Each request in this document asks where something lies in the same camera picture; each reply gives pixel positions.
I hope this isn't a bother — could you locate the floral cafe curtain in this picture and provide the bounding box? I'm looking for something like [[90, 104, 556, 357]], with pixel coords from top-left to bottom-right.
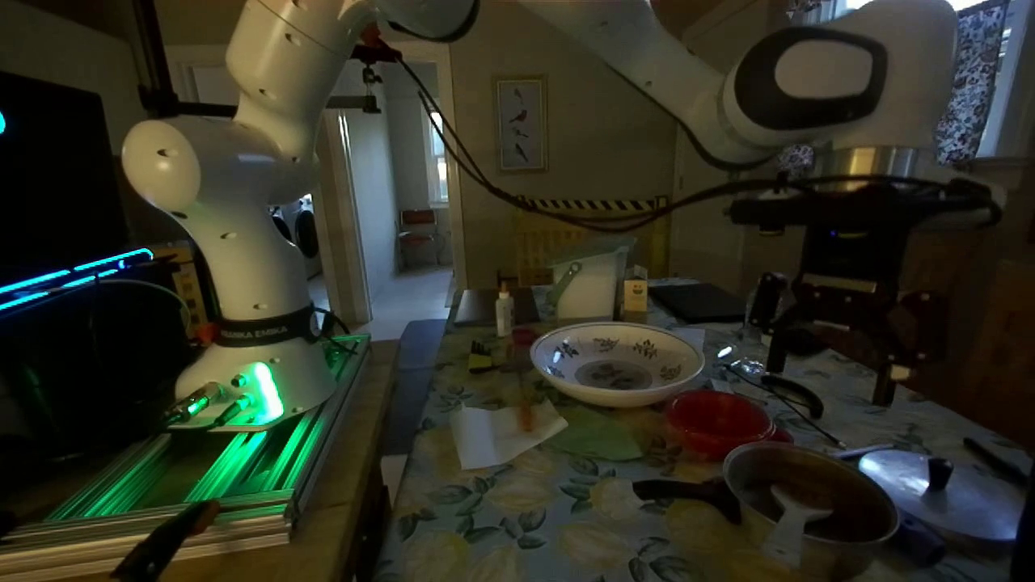
[[931, 0, 1011, 170]]

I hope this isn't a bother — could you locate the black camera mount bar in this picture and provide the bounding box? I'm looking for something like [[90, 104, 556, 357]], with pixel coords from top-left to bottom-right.
[[322, 89, 381, 116]]

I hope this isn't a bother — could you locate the metal pot black handle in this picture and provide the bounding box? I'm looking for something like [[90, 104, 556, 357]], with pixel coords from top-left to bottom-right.
[[629, 439, 906, 582]]

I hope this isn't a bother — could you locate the white floral bowl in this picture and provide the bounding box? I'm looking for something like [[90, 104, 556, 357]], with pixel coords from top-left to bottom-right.
[[526, 321, 707, 410]]

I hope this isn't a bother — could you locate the white container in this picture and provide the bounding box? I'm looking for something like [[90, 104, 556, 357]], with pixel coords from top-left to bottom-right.
[[548, 250, 636, 323]]

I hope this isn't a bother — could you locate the silver pot lid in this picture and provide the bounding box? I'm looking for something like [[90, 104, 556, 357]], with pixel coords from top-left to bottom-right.
[[853, 446, 1026, 547]]

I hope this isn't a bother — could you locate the black stand pole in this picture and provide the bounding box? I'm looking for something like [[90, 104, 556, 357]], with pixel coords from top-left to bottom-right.
[[127, 0, 239, 124]]

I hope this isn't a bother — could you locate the small yellow labelled box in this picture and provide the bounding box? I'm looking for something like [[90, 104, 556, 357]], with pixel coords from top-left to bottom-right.
[[616, 263, 653, 323]]

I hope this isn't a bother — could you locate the white paper napkin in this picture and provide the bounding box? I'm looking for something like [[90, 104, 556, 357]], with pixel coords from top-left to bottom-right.
[[449, 398, 571, 471]]

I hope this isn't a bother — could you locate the small white bottle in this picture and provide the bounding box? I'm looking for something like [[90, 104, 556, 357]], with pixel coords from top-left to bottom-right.
[[490, 285, 516, 339]]

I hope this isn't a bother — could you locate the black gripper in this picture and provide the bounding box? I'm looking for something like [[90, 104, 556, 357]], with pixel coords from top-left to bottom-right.
[[760, 174, 998, 408]]

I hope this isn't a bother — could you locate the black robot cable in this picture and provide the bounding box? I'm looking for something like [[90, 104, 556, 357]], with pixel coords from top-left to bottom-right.
[[368, 41, 998, 235]]

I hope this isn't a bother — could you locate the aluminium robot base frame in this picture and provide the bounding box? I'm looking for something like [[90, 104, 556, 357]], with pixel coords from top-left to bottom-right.
[[0, 339, 405, 582]]

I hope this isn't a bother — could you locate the yellow black caution tape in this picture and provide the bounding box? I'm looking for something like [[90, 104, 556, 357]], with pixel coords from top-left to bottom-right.
[[526, 194, 672, 217]]

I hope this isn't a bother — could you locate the lemon print tablecloth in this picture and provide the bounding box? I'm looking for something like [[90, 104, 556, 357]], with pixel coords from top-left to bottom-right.
[[374, 318, 1035, 582]]

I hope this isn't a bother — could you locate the framed bird picture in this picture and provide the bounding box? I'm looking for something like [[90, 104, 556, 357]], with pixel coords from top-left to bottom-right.
[[490, 70, 548, 174]]

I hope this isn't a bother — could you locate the black monitor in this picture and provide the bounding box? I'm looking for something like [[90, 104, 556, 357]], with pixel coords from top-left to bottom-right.
[[0, 69, 159, 318]]

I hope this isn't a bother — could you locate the wooden spoon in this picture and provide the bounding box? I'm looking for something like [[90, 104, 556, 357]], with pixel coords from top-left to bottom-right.
[[757, 481, 836, 570]]

